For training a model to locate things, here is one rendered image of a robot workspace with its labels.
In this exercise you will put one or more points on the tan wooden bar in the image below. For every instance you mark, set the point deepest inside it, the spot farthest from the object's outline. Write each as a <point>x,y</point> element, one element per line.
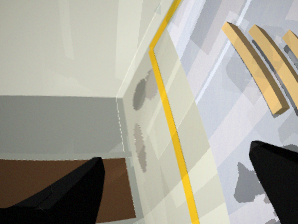
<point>279,61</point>

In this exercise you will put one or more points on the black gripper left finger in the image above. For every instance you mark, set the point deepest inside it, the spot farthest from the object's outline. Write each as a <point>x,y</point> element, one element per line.
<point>75,199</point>

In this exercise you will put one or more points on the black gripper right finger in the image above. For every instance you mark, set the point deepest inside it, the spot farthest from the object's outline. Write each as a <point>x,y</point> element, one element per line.
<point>277,171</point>

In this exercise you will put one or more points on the tan flat bar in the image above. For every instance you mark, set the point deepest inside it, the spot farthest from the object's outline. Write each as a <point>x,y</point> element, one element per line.
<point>269,88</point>

